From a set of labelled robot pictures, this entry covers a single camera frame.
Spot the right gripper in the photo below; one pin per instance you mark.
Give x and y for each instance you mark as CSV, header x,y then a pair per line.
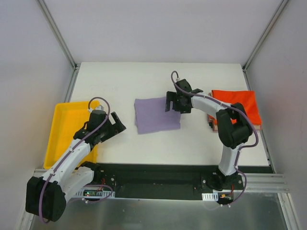
x,y
174,102

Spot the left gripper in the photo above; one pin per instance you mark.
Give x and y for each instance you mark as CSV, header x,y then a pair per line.
x,y
111,128

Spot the purple t-shirt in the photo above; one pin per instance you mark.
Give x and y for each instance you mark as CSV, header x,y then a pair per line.
x,y
151,117

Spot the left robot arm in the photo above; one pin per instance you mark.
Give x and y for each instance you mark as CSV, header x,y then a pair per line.
x,y
48,195

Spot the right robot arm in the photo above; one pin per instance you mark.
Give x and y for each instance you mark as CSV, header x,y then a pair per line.
x,y
234,127

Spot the yellow plastic tray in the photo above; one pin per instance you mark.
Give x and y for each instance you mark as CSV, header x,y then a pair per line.
x,y
68,118

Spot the folded orange t-shirt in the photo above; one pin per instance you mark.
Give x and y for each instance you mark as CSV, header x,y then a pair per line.
x,y
246,98

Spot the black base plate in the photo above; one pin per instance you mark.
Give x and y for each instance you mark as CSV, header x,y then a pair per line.
x,y
171,182

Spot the left white cable duct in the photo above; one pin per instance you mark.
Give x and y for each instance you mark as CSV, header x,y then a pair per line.
x,y
94,193

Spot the white cable duct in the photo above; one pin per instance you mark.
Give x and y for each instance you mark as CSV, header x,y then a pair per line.
x,y
94,193
210,197

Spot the left aluminium frame post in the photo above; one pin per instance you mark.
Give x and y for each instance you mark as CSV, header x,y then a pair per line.
x,y
56,32

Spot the aluminium frame post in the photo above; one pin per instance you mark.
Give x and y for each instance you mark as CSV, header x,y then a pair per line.
x,y
266,32
56,32

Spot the right white cable duct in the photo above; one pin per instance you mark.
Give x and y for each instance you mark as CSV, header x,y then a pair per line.
x,y
210,197

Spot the right aluminium frame post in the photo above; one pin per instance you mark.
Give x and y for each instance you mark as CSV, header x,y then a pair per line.
x,y
266,32

